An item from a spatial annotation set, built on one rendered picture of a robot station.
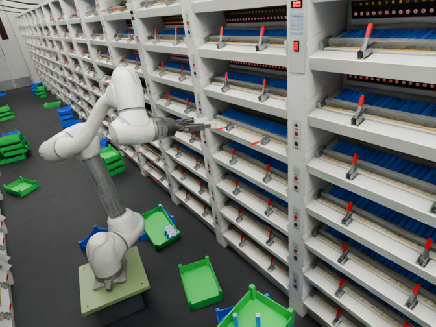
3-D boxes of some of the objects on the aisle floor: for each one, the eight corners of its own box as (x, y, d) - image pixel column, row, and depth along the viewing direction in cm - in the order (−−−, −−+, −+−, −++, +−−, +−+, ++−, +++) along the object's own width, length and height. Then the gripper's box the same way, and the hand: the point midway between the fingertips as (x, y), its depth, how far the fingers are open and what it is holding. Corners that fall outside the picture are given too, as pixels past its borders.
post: (302, 317, 163) (312, -129, 79) (289, 305, 170) (285, -116, 86) (326, 296, 172) (358, -123, 88) (313, 286, 179) (330, -112, 96)
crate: (81, 250, 230) (78, 242, 226) (97, 232, 247) (95, 224, 243) (115, 255, 221) (111, 247, 217) (130, 237, 238) (127, 229, 234)
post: (224, 248, 215) (180, -66, 132) (217, 241, 222) (170, -61, 139) (246, 234, 225) (218, -66, 141) (237, 228, 232) (207, -61, 148)
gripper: (154, 131, 132) (200, 126, 145) (174, 143, 117) (224, 135, 130) (154, 113, 129) (200, 109, 142) (174, 124, 115) (224, 118, 128)
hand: (205, 122), depth 135 cm, fingers open, 6 cm apart
